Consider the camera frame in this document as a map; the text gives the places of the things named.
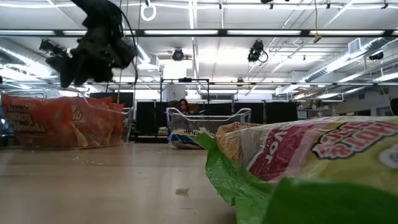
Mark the person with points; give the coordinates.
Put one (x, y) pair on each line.
(184, 106)

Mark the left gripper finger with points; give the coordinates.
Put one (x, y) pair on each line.
(66, 73)
(93, 75)

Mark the blue Maruchan ramen pack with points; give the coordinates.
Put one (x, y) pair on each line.
(186, 140)

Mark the black monitor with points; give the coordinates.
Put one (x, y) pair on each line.
(395, 107)

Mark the silver ventilation duct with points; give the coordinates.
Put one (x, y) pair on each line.
(315, 75)

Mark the clear plastic bin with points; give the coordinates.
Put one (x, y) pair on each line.
(205, 124)
(128, 130)

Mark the white noodle crumb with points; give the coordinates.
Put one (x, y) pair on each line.
(182, 190)

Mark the black ceiling spotlight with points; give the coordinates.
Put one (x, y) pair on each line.
(376, 56)
(46, 46)
(178, 55)
(255, 49)

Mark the green red Maruchan ramen pack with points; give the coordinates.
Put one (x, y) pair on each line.
(311, 149)

